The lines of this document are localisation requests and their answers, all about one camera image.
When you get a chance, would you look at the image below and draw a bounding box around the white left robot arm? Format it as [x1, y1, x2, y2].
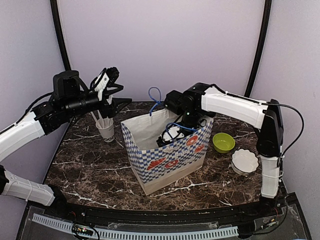
[0, 84, 132, 218]

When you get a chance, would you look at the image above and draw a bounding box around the grey slotted cable duct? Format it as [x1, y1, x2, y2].
[31, 213, 239, 240]

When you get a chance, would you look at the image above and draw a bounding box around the checkered blue paper bag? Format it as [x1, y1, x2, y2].
[121, 102, 214, 195]

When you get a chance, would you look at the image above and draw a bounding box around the black front table rail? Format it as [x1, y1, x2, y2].
[27, 197, 296, 226]

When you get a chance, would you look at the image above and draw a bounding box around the white scalloped ceramic bowl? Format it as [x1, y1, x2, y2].
[231, 149, 259, 176]

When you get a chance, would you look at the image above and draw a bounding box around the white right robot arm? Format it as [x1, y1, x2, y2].
[179, 82, 284, 217]

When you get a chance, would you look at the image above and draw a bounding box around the black left frame post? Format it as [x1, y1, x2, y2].
[49, 0, 72, 71]

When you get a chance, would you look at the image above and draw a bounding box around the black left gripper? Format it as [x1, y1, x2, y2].
[63, 90, 132, 118]

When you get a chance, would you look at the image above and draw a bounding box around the black right frame post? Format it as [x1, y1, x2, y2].
[244, 0, 272, 97]

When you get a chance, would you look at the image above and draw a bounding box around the black frame post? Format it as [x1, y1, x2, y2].
[49, 0, 72, 71]
[244, 0, 272, 97]

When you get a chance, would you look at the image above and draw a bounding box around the white cup holding straws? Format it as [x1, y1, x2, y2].
[95, 119, 115, 143]

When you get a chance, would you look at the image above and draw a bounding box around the lime green bowl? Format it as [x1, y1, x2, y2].
[212, 132, 236, 154]

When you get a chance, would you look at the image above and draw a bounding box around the bundle of white straws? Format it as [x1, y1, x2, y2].
[90, 111, 114, 129]

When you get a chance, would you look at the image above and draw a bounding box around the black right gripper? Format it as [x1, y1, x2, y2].
[174, 110, 201, 156]

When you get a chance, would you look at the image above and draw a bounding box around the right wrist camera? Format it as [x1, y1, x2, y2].
[156, 90, 191, 148]

